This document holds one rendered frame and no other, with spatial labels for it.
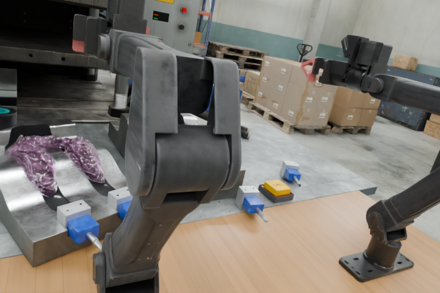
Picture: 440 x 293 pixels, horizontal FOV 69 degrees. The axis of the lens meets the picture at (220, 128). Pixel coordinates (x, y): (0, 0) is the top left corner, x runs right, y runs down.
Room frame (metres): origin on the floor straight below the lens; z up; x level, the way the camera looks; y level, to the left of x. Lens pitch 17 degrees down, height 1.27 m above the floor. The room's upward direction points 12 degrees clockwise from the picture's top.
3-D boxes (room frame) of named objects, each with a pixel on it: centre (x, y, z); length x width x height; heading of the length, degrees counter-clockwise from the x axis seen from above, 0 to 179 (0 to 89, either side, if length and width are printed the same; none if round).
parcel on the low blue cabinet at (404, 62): (7.36, -3.66, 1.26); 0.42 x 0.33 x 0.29; 24
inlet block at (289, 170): (1.03, -0.28, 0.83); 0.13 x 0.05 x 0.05; 8
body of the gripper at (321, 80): (0.90, -0.30, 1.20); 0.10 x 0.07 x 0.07; 120
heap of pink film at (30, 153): (0.71, 0.39, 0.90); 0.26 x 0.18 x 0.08; 53
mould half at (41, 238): (0.71, 0.40, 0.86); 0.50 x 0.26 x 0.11; 53
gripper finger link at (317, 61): (0.95, -0.23, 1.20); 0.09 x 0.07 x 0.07; 30
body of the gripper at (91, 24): (0.61, 0.22, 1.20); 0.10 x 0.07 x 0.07; 120
